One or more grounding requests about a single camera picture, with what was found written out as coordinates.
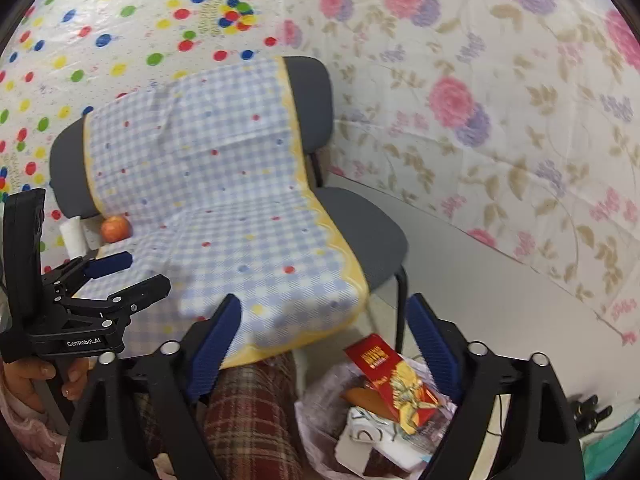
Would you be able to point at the person left hand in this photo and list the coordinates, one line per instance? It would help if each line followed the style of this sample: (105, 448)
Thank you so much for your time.
(21, 375)

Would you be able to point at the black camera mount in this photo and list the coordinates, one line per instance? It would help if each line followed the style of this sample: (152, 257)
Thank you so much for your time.
(22, 228)

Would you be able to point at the trash bin with bag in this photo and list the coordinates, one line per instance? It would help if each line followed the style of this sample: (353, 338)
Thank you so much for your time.
(321, 415)

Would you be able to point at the white paper napkin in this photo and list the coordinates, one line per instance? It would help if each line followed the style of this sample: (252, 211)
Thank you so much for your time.
(365, 434)

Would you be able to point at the red snack packet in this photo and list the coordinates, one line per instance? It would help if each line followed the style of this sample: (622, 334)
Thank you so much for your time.
(388, 373)

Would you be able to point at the blue checkered cloth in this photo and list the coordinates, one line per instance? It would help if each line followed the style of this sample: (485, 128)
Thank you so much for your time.
(209, 171)

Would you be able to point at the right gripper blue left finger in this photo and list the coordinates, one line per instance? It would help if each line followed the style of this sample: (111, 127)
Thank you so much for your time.
(207, 344)

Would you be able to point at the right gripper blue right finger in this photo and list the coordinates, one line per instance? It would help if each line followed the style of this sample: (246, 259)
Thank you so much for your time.
(437, 346)

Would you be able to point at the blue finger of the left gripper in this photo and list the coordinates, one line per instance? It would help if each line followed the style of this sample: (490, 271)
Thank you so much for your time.
(142, 295)
(100, 267)

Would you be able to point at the balloon print wall sheet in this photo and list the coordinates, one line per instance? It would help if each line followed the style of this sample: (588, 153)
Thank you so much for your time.
(68, 57)

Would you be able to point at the brown paper piece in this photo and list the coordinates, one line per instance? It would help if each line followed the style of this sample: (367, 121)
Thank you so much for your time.
(369, 400)

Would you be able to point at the red apple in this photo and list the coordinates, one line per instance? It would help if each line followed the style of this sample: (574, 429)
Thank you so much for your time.
(115, 229)

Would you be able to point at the floral wall sheet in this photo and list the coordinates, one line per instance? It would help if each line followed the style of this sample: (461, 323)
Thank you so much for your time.
(515, 121)

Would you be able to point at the grey office chair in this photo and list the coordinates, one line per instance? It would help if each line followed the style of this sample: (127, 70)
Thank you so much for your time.
(379, 244)

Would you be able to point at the plaid trousers leg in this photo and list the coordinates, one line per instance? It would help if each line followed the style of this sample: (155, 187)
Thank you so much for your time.
(249, 422)

